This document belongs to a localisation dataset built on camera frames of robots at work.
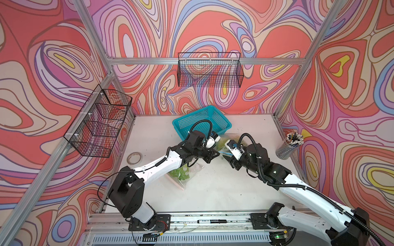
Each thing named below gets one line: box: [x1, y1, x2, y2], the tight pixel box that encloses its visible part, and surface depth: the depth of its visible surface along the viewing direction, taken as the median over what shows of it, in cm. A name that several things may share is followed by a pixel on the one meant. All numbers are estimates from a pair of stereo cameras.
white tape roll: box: [126, 151, 142, 165], surface depth 98 cm
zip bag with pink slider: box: [165, 162, 205, 191], surface depth 86 cm
